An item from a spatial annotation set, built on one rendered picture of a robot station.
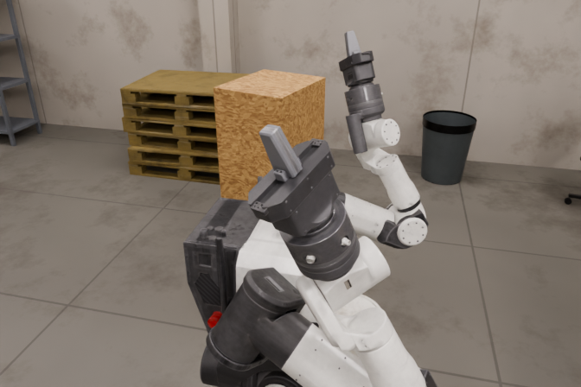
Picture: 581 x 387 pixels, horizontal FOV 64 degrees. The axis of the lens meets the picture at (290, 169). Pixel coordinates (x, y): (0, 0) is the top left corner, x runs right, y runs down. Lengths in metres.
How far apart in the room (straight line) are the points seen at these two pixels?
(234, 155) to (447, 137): 2.18
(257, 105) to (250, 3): 2.58
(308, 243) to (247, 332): 0.29
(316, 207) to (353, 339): 0.21
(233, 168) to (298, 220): 2.12
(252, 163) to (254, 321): 1.80
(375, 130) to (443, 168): 3.25
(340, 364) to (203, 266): 0.35
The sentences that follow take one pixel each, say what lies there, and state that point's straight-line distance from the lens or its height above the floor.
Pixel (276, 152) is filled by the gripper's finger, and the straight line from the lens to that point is 0.51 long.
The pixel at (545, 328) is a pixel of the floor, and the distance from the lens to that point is 3.09.
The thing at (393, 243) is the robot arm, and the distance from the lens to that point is 1.24.
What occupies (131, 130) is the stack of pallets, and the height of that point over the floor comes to 0.45.
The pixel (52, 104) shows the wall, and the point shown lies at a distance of 6.36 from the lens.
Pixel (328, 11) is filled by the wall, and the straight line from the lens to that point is 4.72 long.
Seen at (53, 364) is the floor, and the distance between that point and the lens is 2.84.
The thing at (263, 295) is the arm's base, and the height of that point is 1.39.
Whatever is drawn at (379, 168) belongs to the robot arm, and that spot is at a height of 1.40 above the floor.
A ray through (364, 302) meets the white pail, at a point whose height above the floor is 0.36.
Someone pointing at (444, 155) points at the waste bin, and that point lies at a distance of 4.31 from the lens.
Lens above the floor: 1.89
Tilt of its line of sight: 25 degrees down
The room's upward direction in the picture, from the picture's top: straight up
